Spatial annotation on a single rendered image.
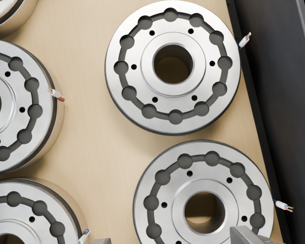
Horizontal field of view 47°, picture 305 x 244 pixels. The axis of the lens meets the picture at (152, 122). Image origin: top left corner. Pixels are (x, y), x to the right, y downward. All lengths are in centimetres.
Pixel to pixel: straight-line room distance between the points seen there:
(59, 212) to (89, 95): 10
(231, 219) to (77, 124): 14
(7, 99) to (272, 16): 19
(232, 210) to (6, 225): 16
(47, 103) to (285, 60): 17
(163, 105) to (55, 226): 12
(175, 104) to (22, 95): 11
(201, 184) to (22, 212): 13
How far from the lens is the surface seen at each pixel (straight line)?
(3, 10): 30
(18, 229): 27
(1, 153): 28
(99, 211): 29
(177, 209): 25
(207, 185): 25
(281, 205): 26
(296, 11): 22
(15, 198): 28
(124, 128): 29
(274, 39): 25
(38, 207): 27
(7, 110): 27
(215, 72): 26
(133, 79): 26
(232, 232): 16
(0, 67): 28
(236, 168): 26
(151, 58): 26
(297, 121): 24
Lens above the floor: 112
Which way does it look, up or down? 86 degrees down
